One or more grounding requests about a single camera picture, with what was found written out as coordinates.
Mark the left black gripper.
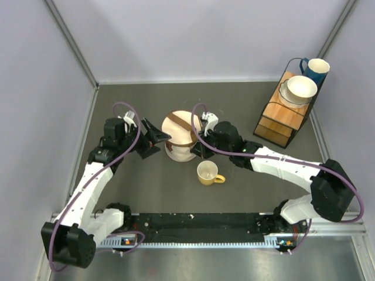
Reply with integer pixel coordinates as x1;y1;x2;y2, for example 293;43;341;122
119;117;171;159

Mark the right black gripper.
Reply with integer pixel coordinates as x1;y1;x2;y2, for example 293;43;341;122
190;128;233;160

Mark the cream round laundry bag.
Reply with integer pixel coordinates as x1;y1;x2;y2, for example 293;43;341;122
161;110;197;162

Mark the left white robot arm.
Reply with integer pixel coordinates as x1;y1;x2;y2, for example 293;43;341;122
41;111;171;269

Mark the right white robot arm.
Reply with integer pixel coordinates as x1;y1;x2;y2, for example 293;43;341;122
190;112;357;232

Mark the yellow mug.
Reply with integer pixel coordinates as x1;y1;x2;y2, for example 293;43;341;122
197;160;226;186

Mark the white scalloped plate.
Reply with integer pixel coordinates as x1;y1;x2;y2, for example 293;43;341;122
278;80;312;109

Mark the white bowl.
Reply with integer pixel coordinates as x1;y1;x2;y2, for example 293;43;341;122
286;76;318;104

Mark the blue mug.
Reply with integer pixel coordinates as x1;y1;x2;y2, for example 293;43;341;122
299;58;330;87

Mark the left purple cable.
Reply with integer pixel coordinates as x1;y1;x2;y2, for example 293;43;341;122
48;101;146;273

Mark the purple cable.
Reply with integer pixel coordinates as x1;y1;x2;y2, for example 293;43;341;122
190;102;366;255
48;101;146;273

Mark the black wire wooden rack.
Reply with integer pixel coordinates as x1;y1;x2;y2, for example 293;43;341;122
253;65;317;148

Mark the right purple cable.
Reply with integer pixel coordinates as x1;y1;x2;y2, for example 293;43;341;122
190;102;366;255

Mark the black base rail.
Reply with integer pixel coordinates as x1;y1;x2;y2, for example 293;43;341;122
99;212;311;238

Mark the grey slotted cable duct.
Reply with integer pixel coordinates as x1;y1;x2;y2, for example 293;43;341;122
97;234;297;251

